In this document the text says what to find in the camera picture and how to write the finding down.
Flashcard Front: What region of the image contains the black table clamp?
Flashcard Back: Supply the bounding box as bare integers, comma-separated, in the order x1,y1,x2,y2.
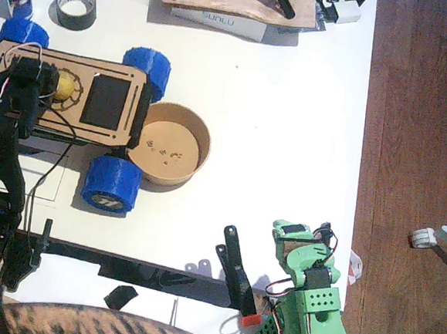
32,218,55,268
209,224,269,329

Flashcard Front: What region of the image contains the white power adapter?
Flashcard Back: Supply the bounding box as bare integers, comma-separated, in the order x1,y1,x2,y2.
330,0,364,27

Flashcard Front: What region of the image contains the small black plastic piece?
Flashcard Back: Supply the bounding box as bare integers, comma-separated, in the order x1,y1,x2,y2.
103,283,139,312

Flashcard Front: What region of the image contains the black flat bar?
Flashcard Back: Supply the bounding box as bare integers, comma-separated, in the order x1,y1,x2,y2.
41,236,241,308

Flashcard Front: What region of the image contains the red white wrapper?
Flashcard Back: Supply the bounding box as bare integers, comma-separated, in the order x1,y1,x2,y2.
347,249,366,288

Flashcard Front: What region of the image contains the brown paper bowl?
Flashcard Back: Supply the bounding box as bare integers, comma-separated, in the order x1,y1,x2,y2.
123,98,215,192

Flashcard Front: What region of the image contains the yellow ball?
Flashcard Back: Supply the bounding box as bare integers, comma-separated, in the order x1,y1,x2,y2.
54,68,81,103

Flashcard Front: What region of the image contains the blue rover wheel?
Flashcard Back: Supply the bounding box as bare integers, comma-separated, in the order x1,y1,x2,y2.
0,16,52,49
119,46,174,104
79,154,144,218

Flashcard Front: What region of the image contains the black cable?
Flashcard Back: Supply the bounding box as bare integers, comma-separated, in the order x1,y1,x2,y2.
22,97,81,248

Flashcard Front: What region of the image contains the white SUNLU box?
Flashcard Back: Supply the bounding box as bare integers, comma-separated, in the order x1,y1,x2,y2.
168,4,269,44

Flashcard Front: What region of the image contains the white paper sheet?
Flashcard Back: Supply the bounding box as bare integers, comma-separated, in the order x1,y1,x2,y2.
0,143,71,210

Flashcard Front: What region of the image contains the tiger striped fabric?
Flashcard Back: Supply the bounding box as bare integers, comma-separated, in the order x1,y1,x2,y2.
0,298,235,334

